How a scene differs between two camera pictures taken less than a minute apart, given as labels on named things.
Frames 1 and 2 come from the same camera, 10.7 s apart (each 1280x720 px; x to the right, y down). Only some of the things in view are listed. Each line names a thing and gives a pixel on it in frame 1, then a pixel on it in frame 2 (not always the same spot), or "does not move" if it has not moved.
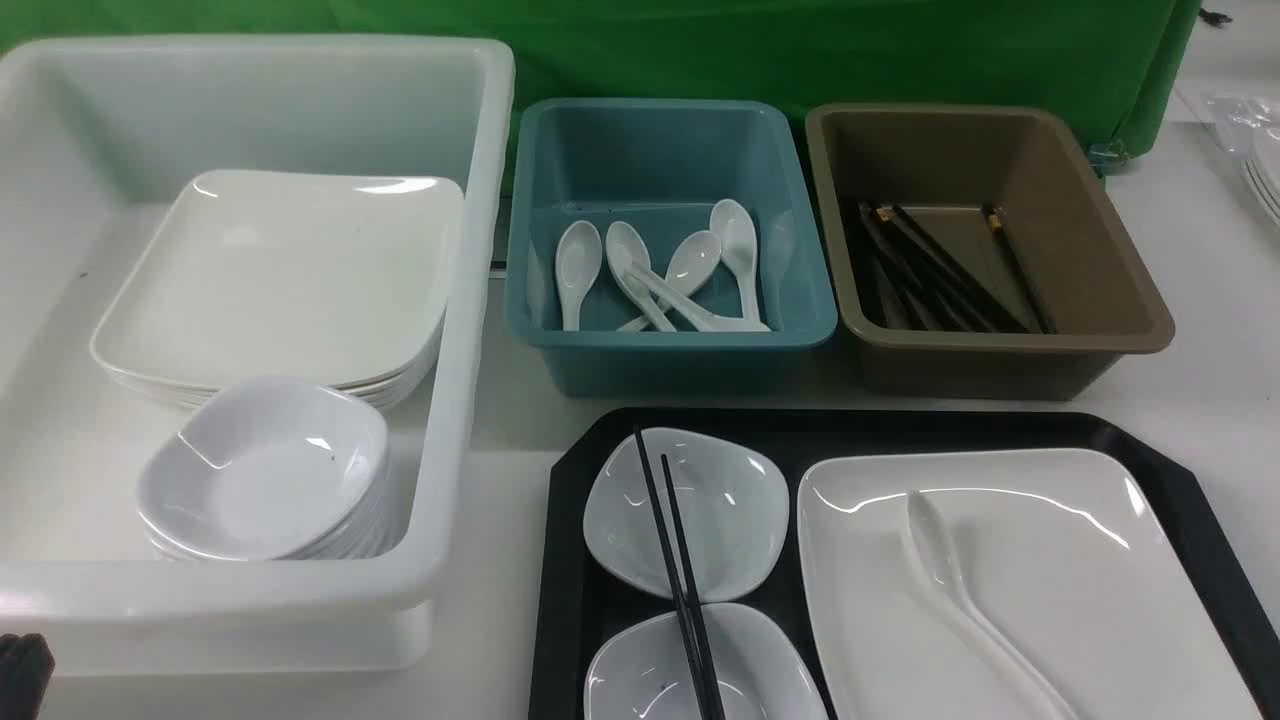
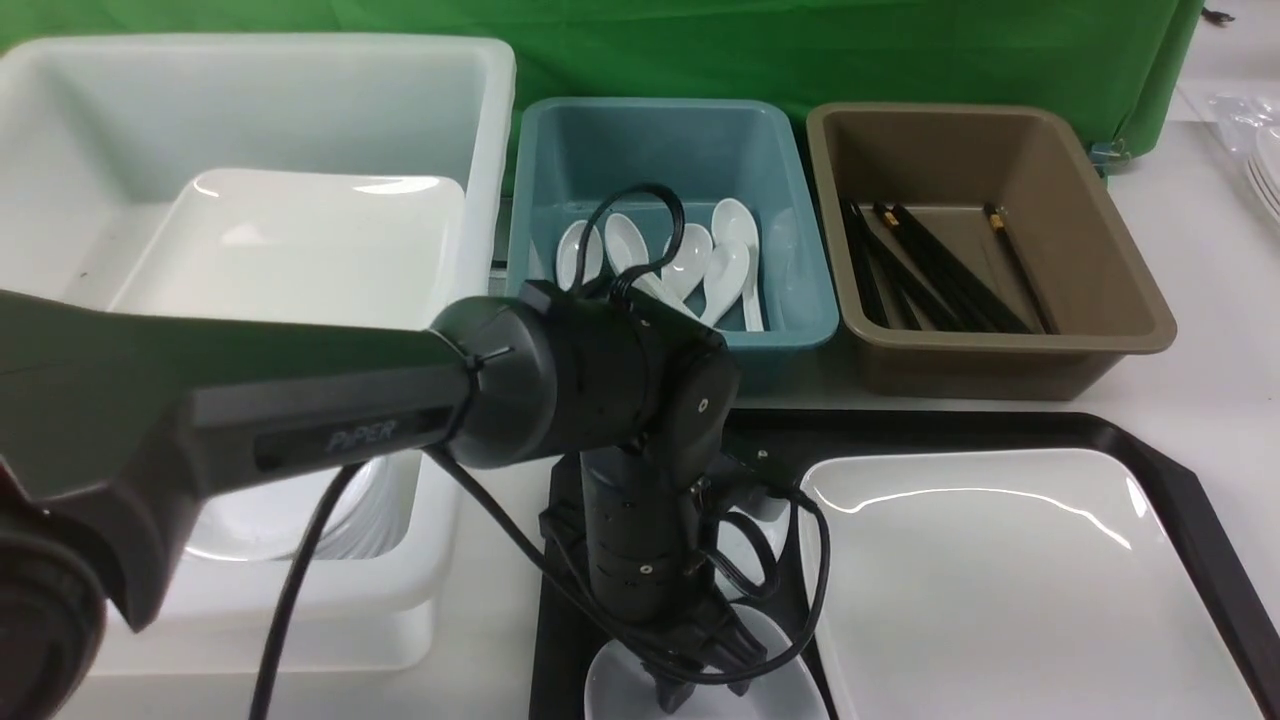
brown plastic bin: (974, 252) does not move
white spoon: (578, 259) does not move
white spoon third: (691, 266) does not move
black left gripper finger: (26, 666) to (671, 691)
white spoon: (934, 549) to (725, 271)
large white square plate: (1012, 585) does not move
